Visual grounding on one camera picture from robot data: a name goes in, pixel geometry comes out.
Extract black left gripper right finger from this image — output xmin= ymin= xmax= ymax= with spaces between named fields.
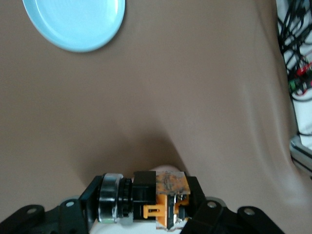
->
xmin=180 ymin=175 xmax=286 ymax=234

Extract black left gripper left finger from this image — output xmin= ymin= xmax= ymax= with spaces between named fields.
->
xmin=0 ymin=174 xmax=104 ymax=234

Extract orange and black push-button switch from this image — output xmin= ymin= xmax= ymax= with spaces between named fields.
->
xmin=98 ymin=170 xmax=192 ymax=231

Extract brown table mat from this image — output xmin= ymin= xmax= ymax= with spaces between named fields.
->
xmin=0 ymin=0 xmax=301 ymax=234

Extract red and green connectors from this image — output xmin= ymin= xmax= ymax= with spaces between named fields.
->
xmin=289 ymin=62 xmax=312 ymax=96

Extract light blue plate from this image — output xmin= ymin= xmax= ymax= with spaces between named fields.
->
xmin=22 ymin=0 xmax=127 ymax=53

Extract black cable bundle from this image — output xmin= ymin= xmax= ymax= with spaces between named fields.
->
xmin=276 ymin=0 xmax=312 ymax=137

